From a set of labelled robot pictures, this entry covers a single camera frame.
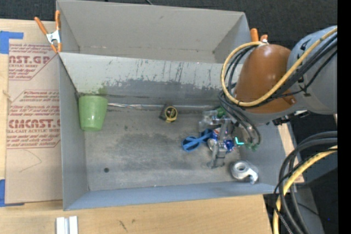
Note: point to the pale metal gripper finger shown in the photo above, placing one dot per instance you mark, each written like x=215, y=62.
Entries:
x=218, y=154
x=225, y=130

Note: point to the blue and red shiny packet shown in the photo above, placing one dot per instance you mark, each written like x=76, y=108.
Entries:
x=229, y=145

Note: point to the clear plastic bottle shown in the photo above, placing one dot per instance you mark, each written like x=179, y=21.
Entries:
x=208, y=119

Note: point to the grey metal bin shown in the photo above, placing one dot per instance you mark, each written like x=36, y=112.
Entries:
x=153, y=156

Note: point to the green plastic cup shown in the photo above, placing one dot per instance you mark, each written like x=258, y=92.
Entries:
x=92, y=113

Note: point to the brown cardboard board red print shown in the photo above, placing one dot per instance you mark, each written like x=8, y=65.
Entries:
x=33, y=161

